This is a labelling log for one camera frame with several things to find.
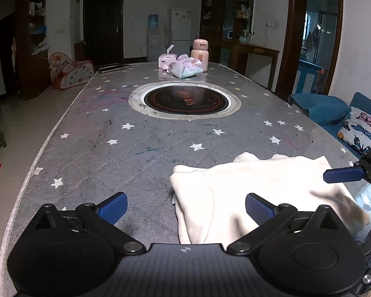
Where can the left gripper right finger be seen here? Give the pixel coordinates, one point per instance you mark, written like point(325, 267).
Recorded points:
point(271, 220)

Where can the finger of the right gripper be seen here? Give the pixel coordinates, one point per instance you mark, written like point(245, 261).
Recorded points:
point(350, 174)

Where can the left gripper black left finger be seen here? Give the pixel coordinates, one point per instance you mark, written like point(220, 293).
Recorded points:
point(101, 219)

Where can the cream white shirt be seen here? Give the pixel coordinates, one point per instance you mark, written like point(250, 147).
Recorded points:
point(210, 202)

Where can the butterfly patterned pillow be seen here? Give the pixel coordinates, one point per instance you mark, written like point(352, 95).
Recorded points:
point(356, 130)

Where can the blue sofa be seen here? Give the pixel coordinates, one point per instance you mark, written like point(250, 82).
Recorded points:
point(329, 112)

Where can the blue small cabinet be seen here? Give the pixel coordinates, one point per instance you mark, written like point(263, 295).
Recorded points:
point(307, 77)

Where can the round induction cooker plate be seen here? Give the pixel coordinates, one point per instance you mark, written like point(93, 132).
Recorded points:
point(184, 101)

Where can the dark wooden side table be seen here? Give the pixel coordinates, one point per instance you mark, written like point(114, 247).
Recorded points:
point(253, 61)

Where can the pink wet wipes box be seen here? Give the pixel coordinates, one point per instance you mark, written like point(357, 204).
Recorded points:
point(166, 59)

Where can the soft tissue pack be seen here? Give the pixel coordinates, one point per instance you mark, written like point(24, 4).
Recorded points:
point(185, 67)

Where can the pink thermos bottle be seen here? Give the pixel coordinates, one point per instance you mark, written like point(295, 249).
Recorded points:
point(200, 52)

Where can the water dispenser with bottle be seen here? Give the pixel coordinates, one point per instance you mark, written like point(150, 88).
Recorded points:
point(153, 38)

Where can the dark wooden display cabinet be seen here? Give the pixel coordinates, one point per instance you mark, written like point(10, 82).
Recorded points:
point(222, 23)

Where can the white refrigerator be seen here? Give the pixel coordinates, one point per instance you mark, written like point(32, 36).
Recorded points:
point(180, 31)

